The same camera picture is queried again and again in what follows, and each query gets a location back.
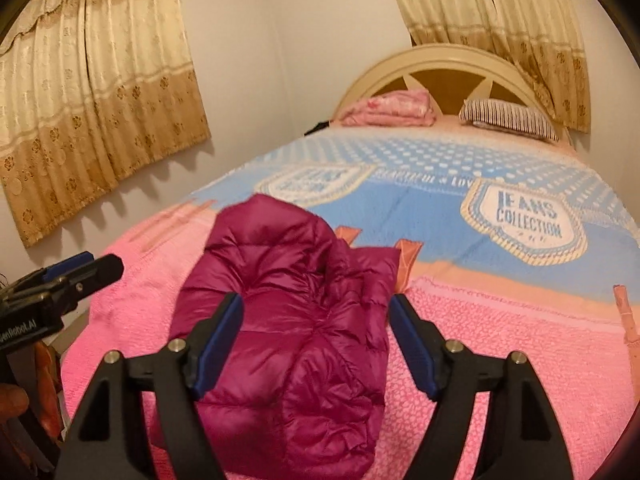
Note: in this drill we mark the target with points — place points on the beige curtain behind headboard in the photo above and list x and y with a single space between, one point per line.
541 38

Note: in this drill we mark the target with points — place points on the beige curtain on side wall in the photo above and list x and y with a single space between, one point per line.
91 92

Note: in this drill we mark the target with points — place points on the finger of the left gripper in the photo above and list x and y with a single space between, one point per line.
67 265

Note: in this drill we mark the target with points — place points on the person's left hand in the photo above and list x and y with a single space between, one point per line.
28 451

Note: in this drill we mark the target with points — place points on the striped pillow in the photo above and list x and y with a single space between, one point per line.
508 117

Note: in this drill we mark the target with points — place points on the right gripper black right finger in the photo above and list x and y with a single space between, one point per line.
521 436

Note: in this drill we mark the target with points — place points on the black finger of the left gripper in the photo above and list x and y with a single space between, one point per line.
91 277

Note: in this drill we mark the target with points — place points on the pink and blue bedspread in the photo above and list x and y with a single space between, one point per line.
505 244

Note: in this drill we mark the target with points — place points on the folded pink blanket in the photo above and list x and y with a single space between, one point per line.
401 108

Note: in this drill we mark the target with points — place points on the magenta puffer jacket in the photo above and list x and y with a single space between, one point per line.
301 395

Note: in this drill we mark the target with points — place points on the cream wooden headboard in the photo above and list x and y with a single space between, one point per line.
451 73

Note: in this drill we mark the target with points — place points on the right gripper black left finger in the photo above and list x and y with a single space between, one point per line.
109 436

